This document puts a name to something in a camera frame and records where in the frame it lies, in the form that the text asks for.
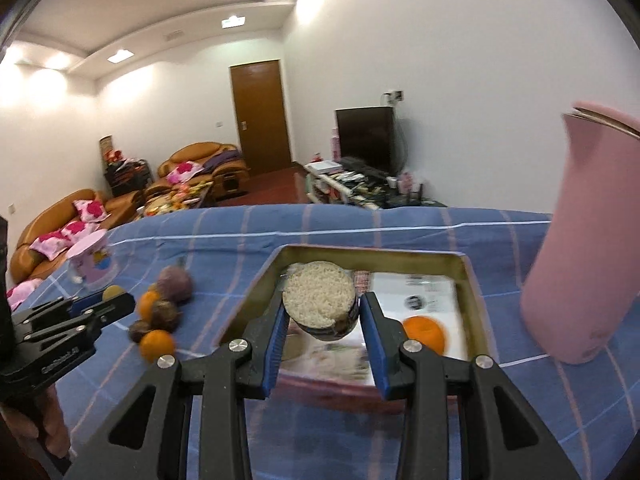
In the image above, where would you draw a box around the person's left hand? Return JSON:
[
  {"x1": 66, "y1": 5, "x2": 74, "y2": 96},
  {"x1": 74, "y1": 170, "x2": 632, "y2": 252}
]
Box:
[{"x1": 0, "y1": 392, "x2": 72, "y2": 463}]

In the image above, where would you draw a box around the purple cloth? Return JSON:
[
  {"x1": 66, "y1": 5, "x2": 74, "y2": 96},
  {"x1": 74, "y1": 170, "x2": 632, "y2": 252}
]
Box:
[{"x1": 205, "y1": 147, "x2": 241, "y2": 171}]

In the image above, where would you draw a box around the white television stand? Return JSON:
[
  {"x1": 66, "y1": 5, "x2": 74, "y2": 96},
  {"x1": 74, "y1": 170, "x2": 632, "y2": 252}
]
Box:
[{"x1": 304, "y1": 160, "x2": 401, "y2": 208}]

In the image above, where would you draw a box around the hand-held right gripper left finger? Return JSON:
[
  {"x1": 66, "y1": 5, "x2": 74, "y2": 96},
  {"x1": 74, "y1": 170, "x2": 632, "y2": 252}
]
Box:
[{"x1": 65, "y1": 290, "x2": 291, "y2": 480}]

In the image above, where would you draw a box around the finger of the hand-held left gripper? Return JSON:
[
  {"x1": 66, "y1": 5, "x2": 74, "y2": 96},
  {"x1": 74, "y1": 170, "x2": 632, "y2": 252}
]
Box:
[
  {"x1": 12, "y1": 290, "x2": 115, "y2": 328},
  {"x1": 22, "y1": 291, "x2": 137, "y2": 348}
]

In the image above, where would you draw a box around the brown leather armchair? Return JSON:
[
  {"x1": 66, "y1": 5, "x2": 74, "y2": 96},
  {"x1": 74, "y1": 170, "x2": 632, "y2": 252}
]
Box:
[{"x1": 159, "y1": 142, "x2": 251, "y2": 198}]

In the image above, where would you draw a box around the medium purple passion fruit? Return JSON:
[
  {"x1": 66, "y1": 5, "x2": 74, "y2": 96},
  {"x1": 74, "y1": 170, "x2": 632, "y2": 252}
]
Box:
[{"x1": 151, "y1": 300, "x2": 182, "y2": 333}]

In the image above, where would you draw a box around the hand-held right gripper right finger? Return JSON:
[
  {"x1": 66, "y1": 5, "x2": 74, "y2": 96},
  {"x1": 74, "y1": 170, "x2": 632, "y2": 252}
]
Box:
[{"x1": 360, "y1": 290, "x2": 583, "y2": 480}]

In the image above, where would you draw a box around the dark snack cup white top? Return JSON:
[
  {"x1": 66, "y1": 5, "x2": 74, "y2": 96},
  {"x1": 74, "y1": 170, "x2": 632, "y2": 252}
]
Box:
[{"x1": 281, "y1": 261, "x2": 362, "y2": 343}]

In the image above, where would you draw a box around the brown wooden door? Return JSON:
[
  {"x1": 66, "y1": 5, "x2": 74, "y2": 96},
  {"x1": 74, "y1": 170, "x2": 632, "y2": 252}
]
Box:
[{"x1": 230, "y1": 60, "x2": 292, "y2": 177}]

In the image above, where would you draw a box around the large purple passion fruit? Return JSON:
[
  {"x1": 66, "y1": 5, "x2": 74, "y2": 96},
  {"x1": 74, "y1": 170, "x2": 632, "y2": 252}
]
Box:
[{"x1": 157, "y1": 265, "x2": 195, "y2": 305}]

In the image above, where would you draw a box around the pink metal tin box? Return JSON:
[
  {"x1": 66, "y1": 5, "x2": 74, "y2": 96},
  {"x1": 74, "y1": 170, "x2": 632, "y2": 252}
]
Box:
[{"x1": 218, "y1": 244, "x2": 493, "y2": 411}]

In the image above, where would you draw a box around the pink cartoon print bin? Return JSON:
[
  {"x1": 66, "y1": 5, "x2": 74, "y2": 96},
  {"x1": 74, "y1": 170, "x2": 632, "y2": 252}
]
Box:
[{"x1": 66, "y1": 230, "x2": 121, "y2": 288}]

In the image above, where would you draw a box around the brown leather sofa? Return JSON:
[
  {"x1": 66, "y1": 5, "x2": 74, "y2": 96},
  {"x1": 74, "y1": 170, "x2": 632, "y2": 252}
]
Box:
[{"x1": 10, "y1": 189, "x2": 146, "y2": 285}]

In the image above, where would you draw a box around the cluttered coffee table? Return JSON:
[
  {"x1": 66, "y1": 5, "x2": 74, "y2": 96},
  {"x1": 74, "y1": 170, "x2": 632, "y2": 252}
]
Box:
[{"x1": 137, "y1": 182, "x2": 216, "y2": 218}]

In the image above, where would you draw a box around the orange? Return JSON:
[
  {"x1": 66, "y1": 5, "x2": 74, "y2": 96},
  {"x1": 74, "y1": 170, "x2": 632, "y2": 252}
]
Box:
[
  {"x1": 136, "y1": 290, "x2": 161, "y2": 322},
  {"x1": 139, "y1": 329, "x2": 177, "y2": 363},
  {"x1": 402, "y1": 316, "x2": 447, "y2": 356}
]

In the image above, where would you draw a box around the black storage rack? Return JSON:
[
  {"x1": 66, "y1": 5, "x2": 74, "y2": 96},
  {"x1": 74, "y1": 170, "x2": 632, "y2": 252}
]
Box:
[{"x1": 103, "y1": 159, "x2": 153, "y2": 197}]

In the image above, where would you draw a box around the pink box lid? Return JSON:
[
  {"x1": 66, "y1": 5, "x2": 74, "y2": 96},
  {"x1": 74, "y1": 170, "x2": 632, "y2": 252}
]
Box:
[{"x1": 520, "y1": 101, "x2": 640, "y2": 365}]

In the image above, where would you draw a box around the pink floral pillow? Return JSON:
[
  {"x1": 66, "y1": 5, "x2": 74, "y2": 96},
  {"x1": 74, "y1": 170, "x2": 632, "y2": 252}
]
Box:
[
  {"x1": 167, "y1": 161, "x2": 206, "y2": 186},
  {"x1": 30, "y1": 235, "x2": 76, "y2": 261},
  {"x1": 59, "y1": 220, "x2": 101, "y2": 243},
  {"x1": 72, "y1": 199, "x2": 112, "y2": 223}
]

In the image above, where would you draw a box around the blue checked blanket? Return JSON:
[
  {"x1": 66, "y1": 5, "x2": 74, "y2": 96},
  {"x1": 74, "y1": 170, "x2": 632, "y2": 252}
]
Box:
[{"x1": 10, "y1": 203, "x2": 640, "y2": 480}]

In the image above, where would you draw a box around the black television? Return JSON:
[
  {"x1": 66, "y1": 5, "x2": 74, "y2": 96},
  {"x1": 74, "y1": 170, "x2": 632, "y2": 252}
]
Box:
[{"x1": 335, "y1": 106, "x2": 401, "y2": 176}]

